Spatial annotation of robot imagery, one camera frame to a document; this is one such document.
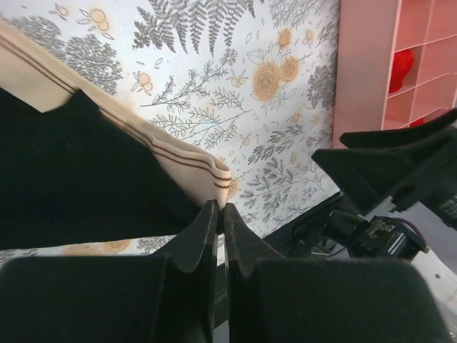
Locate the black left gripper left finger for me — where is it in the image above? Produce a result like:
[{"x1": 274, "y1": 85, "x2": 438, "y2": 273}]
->
[{"x1": 1, "y1": 201, "x2": 219, "y2": 342}]

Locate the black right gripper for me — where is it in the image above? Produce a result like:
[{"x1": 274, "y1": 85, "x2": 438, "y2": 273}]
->
[{"x1": 312, "y1": 109, "x2": 456, "y2": 229}]

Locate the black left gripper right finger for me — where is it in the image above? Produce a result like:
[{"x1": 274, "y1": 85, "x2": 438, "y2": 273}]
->
[{"x1": 224, "y1": 204, "x2": 450, "y2": 342}]

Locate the black underwear beige waistband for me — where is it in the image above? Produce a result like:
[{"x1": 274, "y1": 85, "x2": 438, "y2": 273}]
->
[{"x1": 1, "y1": 22, "x2": 231, "y2": 249}]

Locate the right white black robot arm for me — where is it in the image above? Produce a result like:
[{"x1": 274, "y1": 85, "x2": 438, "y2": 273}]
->
[{"x1": 312, "y1": 109, "x2": 456, "y2": 339}]

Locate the red rolled garment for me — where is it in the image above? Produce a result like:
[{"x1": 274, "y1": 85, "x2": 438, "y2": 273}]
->
[{"x1": 388, "y1": 49, "x2": 415, "y2": 94}]

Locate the pink divided organizer box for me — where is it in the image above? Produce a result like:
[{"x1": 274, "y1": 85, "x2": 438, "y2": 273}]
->
[{"x1": 332, "y1": 0, "x2": 456, "y2": 148}]

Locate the floral patterned table mat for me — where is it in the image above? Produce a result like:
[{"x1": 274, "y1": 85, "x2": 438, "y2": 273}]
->
[{"x1": 1, "y1": 1, "x2": 338, "y2": 262}]

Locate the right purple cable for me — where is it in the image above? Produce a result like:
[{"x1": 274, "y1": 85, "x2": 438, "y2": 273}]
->
[{"x1": 392, "y1": 217, "x2": 429, "y2": 253}]

